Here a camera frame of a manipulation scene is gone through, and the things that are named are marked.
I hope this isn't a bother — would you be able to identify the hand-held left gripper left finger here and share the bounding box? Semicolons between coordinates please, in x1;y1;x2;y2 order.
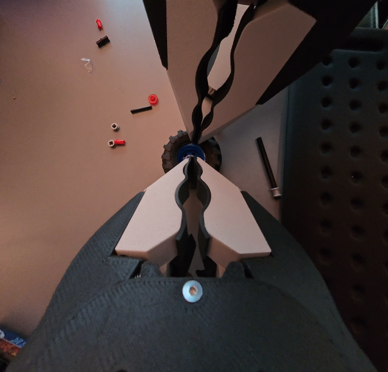
115;158;194;277

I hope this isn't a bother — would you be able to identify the black toy tire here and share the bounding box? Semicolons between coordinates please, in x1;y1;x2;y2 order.
161;130;222;174

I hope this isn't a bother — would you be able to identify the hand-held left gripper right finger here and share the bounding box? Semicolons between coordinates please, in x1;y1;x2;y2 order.
196;158;272;277

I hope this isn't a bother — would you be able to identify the black toy axle grey end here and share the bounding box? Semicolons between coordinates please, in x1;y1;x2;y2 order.
256;137;283;199

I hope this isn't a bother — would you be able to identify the blue toy wheel rim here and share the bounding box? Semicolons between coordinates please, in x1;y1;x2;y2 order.
176;143;207;164

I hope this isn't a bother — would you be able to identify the grey desk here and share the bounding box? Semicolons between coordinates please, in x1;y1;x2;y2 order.
0;0;288;339

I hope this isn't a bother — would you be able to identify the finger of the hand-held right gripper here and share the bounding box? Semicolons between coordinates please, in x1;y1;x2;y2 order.
198;2;318;144
166;0;240;141

